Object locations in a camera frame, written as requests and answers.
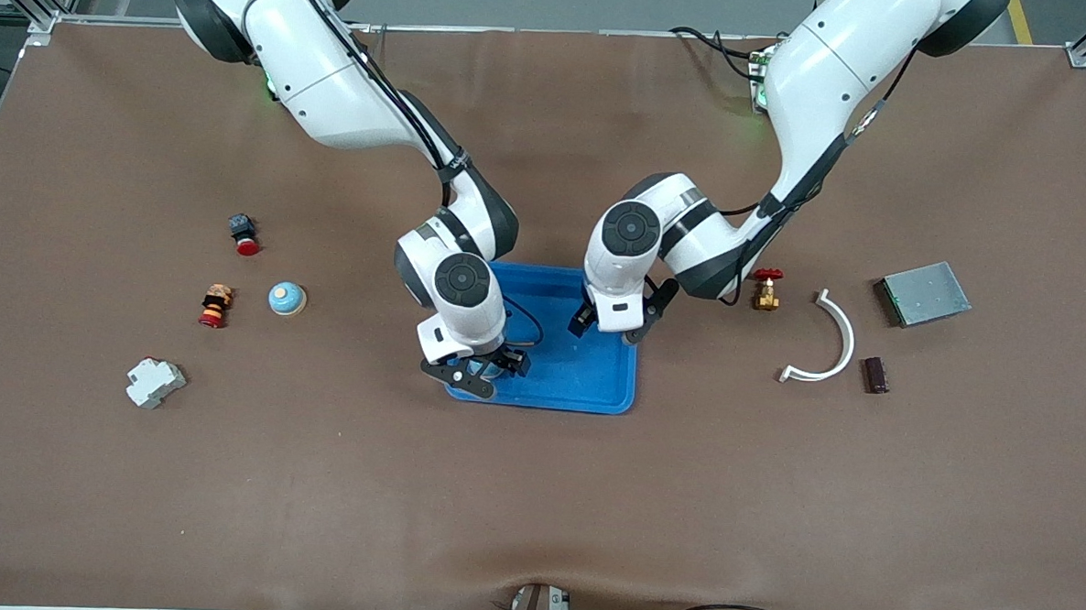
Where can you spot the light blue call bell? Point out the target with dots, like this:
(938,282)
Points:
(287,298)
(478,369)

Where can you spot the long maroon capacitor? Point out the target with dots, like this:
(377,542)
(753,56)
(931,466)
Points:
(874,374)

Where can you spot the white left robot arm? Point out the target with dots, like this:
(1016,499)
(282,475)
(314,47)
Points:
(828,70)

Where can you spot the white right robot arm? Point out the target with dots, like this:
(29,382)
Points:
(315,66)

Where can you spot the blue plastic tray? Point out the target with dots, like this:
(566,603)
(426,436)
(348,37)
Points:
(576,380)

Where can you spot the red pushbutton with orange base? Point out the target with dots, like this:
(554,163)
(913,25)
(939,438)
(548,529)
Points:
(216,306)

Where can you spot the red pushbutton with black base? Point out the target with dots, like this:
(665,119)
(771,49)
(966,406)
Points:
(244,235)

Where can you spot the grey metal box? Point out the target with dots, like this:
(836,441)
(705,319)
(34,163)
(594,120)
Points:
(924,294)

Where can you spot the white circuit breaker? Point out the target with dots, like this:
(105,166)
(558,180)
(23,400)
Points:
(155,383)

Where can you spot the white curved plastic bracket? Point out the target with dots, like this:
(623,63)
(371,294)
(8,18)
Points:
(846,341)

